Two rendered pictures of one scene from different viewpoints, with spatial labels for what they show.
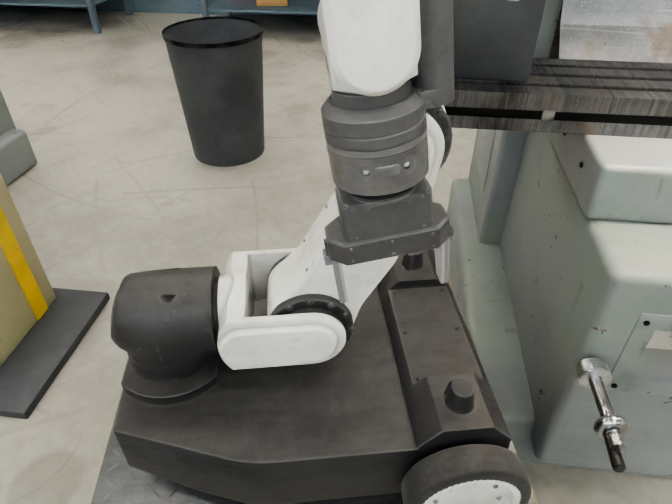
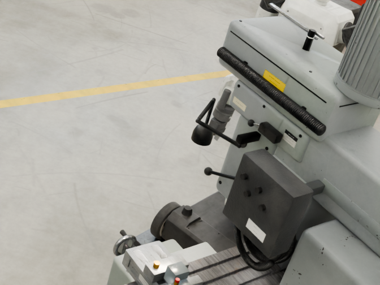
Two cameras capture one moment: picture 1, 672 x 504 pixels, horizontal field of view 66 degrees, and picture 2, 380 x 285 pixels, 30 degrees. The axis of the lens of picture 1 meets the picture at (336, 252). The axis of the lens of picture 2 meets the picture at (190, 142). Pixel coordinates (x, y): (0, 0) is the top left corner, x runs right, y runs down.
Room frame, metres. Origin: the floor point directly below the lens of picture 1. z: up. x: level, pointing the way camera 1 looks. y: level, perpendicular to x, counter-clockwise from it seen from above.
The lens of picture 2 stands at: (2.07, -2.45, 2.68)
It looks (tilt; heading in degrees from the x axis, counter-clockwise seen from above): 32 degrees down; 126
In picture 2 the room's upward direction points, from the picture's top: 17 degrees clockwise
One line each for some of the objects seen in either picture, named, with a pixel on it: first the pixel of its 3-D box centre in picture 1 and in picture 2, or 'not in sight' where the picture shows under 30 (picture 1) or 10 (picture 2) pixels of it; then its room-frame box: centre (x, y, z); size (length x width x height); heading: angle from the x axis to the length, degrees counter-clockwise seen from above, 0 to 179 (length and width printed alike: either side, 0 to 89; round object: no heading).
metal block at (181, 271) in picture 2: not in sight; (176, 274); (1.05, -0.92, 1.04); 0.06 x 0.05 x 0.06; 81
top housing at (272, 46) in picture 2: not in sight; (300, 73); (1.10, -0.69, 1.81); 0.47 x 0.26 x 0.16; 173
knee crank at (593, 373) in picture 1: (604, 408); not in sight; (0.57, -0.49, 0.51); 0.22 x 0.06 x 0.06; 173
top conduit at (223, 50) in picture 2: not in sight; (268, 88); (1.10, -0.84, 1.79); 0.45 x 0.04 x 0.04; 173
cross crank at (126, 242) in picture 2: not in sight; (129, 250); (0.58, -0.63, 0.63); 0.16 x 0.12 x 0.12; 173
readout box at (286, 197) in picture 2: not in sight; (264, 203); (1.34, -1.06, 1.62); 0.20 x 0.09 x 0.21; 173
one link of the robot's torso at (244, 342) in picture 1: (281, 305); not in sight; (0.66, 0.09, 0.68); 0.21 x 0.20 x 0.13; 96
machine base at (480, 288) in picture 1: (545, 292); not in sight; (1.33, -0.72, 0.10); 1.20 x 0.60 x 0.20; 173
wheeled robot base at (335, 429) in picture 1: (302, 339); (241, 219); (0.66, 0.06, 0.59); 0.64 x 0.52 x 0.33; 96
